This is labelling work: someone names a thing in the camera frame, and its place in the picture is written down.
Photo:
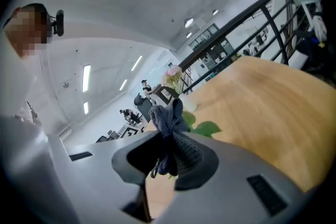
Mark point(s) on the round ceiling lamp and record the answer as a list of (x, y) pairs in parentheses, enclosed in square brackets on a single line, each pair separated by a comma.
[(215, 12), (189, 34), (189, 22)]

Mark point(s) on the glass-fronted shelf cabinet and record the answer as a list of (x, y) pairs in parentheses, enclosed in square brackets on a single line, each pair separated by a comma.
[(212, 47)]

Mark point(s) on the black head-worn camera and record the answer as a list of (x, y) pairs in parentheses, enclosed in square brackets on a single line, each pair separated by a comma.
[(59, 22)]

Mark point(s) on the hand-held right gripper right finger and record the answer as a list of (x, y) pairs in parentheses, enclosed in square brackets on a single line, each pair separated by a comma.
[(236, 178)]

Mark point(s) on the black office chair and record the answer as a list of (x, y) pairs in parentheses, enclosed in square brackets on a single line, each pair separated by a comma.
[(141, 106)]

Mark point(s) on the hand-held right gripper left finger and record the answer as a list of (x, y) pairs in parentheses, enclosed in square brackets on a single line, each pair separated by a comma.
[(105, 165)]

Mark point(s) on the person's head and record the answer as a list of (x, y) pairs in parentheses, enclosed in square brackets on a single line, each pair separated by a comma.
[(29, 31)]

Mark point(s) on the dark grey knitted cloth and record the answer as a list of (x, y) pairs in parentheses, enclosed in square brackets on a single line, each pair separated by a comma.
[(170, 118)]

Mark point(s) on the long ceiling tube light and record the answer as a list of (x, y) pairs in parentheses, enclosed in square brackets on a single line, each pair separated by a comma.
[(86, 78), (85, 108), (136, 63), (123, 84)]

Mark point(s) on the black metal railing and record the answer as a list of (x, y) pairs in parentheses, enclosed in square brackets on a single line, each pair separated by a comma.
[(262, 2)]

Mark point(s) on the pink-flowered potted plant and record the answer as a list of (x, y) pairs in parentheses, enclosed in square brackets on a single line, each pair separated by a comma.
[(189, 105)]

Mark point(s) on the person's white shirt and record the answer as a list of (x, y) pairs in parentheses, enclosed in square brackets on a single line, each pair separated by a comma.
[(15, 86)]

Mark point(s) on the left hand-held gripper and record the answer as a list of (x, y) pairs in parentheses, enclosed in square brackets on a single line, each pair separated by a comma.
[(130, 131)]

